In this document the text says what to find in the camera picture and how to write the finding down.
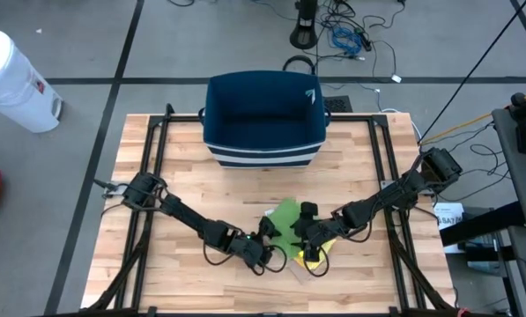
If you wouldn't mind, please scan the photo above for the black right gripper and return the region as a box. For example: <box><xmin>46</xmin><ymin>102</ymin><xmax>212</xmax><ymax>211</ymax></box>
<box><xmin>289</xmin><ymin>201</ymin><xmax>348</xmax><ymax>262</ymax></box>

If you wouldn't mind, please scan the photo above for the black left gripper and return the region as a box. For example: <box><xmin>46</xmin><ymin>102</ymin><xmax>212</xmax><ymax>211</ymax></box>
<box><xmin>226</xmin><ymin>214</ymin><xmax>286</xmax><ymax>269</ymax></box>

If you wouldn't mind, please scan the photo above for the green towel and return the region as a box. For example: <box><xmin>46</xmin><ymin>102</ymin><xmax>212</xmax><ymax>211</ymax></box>
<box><xmin>264</xmin><ymin>197</ymin><xmax>310</xmax><ymax>261</ymax></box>

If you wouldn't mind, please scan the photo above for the yellow towel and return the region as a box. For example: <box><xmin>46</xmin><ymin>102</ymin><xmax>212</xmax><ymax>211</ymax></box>
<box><xmin>293</xmin><ymin>239</ymin><xmax>337</xmax><ymax>270</ymax></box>

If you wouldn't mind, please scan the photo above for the navy white striped fabric basket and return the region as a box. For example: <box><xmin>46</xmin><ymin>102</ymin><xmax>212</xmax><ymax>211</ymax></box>
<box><xmin>198</xmin><ymin>70</ymin><xmax>332</xmax><ymax>169</ymax></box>

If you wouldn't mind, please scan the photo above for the black floor outlet box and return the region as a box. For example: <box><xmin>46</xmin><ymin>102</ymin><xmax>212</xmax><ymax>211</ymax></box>
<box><xmin>323</xmin><ymin>95</ymin><xmax>354</xmax><ymax>114</ymax></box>

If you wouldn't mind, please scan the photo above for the white paper sign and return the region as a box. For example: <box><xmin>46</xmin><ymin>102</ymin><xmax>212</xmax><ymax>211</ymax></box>
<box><xmin>433</xmin><ymin>201</ymin><xmax>466</xmax><ymax>254</ymax></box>

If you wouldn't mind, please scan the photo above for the black cart beam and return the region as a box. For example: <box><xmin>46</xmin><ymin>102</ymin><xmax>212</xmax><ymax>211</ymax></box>
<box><xmin>439</xmin><ymin>200</ymin><xmax>526</xmax><ymax>247</ymax></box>

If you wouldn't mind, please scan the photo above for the black stand base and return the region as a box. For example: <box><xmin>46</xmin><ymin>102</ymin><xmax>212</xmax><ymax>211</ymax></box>
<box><xmin>288</xmin><ymin>0</ymin><xmax>320</xmax><ymax>50</ymax></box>

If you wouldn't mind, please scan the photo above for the black power strip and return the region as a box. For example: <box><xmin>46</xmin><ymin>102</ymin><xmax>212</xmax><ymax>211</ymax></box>
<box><xmin>353</xmin><ymin>26</ymin><xmax>374</xmax><ymax>53</ymax></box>

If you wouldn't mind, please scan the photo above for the thin black pole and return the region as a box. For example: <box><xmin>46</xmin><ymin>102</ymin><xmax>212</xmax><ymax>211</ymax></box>
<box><xmin>419</xmin><ymin>0</ymin><xmax>526</xmax><ymax>144</ymax></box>

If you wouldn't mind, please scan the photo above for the grey side table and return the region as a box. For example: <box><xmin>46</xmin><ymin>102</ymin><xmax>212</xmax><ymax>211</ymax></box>
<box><xmin>491</xmin><ymin>107</ymin><xmax>526</xmax><ymax>317</ymax></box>

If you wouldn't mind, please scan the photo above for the white trash can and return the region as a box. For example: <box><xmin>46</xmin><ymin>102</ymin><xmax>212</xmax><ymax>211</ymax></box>
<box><xmin>0</xmin><ymin>28</ymin><xmax>64</xmax><ymax>134</ymax></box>

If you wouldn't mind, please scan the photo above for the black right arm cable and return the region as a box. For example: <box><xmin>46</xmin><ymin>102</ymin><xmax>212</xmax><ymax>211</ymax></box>
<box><xmin>300</xmin><ymin>254</ymin><xmax>330</xmax><ymax>279</ymax></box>

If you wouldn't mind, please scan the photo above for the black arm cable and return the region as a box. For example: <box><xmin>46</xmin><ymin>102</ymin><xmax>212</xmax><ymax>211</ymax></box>
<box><xmin>202</xmin><ymin>240</ymin><xmax>288</xmax><ymax>276</ymax></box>
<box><xmin>300</xmin><ymin>254</ymin><xmax>330</xmax><ymax>279</ymax></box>

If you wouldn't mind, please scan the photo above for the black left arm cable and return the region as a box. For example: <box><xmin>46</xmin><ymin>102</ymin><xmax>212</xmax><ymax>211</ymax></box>
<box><xmin>202</xmin><ymin>240</ymin><xmax>288</xmax><ymax>276</ymax></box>

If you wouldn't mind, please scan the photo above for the black metal table frame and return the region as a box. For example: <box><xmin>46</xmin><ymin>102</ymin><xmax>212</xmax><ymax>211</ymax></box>
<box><xmin>85</xmin><ymin>103</ymin><xmax>457</xmax><ymax>317</ymax></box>

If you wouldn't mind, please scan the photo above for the black coiled cable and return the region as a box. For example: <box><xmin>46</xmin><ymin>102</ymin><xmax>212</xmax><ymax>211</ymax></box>
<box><xmin>281</xmin><ymin>55</ymin><xmax>317</xmax><ymax>75</ymax></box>

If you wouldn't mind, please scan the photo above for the yellow floor cable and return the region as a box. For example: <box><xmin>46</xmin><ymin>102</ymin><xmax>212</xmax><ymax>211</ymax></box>
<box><xmin>419</xmin><ymin>90</ymin><xmax>526</xmax><ymax>146</ymax></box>

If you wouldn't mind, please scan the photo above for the blue coiled cable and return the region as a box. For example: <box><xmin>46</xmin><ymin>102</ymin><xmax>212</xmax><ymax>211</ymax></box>
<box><xmin>330</xmin><ymin>26</ymin><xmax>364</xmax><ymax>57</ymax></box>

